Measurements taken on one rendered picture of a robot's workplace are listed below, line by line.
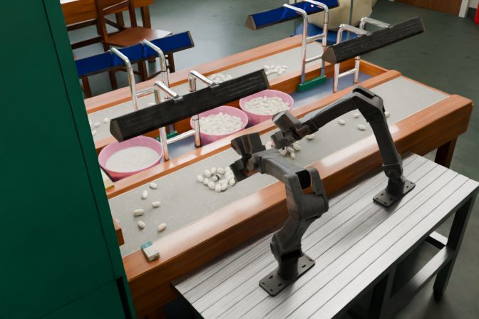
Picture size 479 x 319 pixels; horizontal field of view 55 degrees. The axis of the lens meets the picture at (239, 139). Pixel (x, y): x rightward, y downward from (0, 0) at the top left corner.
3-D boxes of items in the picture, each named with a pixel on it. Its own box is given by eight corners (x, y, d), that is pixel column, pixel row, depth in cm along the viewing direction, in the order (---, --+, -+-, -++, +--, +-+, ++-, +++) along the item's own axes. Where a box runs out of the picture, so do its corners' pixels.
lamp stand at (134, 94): (178, 139, 216) (167, 50, 191) (140, 154, 206) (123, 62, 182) (160, 123, 229) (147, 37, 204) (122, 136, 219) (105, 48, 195)
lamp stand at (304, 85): (326, 82, 262) (332, 4, 238) (300, 92, 252) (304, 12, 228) (304, 71, 275) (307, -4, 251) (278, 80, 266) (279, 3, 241)
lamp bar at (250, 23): (340, 6, 261) (341, -7, 258) (253, 30, 232) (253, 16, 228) (330, 3, 267) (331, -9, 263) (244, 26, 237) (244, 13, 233)
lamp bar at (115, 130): (270, 88, 176) (270, 71, 172) (119, 144, 146) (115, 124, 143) (257, 81, 182) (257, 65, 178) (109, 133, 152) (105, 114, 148)
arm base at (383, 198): (374, 183, 172) (390, 192, 167) (403, 162, 183) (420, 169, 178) (371, 199, 176) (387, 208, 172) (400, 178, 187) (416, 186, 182)
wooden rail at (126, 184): (398, 90, 256) (400, 72, 250) (83, 230, 169) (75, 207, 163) (390, 87, 259) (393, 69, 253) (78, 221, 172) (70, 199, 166)
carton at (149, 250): (160, 256, 142) (159, 251, 141) (150, 261, 140) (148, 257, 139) (151, 245, 146) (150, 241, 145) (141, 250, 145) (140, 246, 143)
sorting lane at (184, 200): (448, 100, 231) (450, 95, 230) (111, 268, 144) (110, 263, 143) (400, 80, 252) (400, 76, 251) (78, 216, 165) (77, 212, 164)
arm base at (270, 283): (256, 266, 140) (273, 280, 135) (301, 235, 150) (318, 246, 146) (257, 284, 144) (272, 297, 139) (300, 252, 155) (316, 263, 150)
